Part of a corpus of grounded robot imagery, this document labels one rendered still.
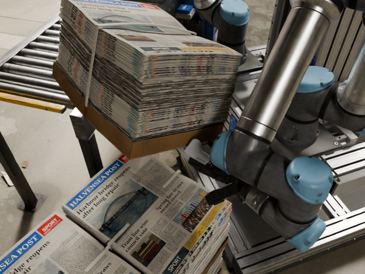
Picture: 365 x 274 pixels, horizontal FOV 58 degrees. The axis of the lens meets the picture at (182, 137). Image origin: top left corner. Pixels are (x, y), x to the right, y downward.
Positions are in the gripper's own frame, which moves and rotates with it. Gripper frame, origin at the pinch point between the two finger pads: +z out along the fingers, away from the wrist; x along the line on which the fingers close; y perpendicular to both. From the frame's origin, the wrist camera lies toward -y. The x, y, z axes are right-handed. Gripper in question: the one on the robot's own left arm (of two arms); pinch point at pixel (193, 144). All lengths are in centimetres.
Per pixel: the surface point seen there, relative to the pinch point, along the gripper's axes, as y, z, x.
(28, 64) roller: -23, 97, 5
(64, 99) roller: -21, 62, 4
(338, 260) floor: -66, -35, -99
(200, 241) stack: -17.7, -15.7, 4.2
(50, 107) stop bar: -22, 58, 11
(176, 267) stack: -20.8, -17.1, 12.0
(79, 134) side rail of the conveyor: -30, 51, 2
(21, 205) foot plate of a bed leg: -107, 94, 6
